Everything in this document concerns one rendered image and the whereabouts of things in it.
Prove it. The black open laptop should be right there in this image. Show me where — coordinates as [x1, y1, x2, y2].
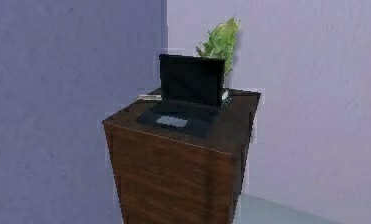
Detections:
[136, 53, 227, 139]

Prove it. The dark brown wooden cabinet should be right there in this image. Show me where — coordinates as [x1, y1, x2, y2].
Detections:
[102, 87, 262, 224]

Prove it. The green leafy house plant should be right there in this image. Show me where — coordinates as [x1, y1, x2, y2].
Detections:
[195, 16, 241, 80]

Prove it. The black remote control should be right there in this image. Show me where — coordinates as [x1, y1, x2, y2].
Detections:
[220, 89, 235, 109]

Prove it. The small grey flat object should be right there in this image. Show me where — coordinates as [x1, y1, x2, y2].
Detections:
[137, 94, 163, 102]

